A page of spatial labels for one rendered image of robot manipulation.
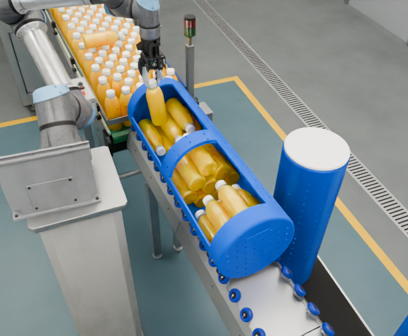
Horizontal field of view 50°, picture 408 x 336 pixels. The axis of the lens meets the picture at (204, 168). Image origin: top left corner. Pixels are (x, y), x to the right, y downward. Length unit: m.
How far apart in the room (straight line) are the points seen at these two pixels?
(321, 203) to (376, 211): 1.28
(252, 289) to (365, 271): 1.42
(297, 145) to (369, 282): 1.19
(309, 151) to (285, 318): 0.73
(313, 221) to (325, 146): 0.35
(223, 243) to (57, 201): 0.54
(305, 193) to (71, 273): 1.00
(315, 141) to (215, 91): 2.22
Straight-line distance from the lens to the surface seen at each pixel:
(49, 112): 1.46
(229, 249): 1.33
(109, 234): 1.59
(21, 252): 2.94
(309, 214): 2.00
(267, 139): 3.55
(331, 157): 1.88
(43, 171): 1.37
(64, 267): 1.69
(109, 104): 2.08
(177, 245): 2.70
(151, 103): 1.79
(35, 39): 1.73
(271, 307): 1.51
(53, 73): 1.66
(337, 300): 2.52
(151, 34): 1.61
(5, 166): 1.36
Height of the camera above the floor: 2.23
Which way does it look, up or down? 43 degrees down
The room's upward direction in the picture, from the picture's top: 2 degrees clockwise
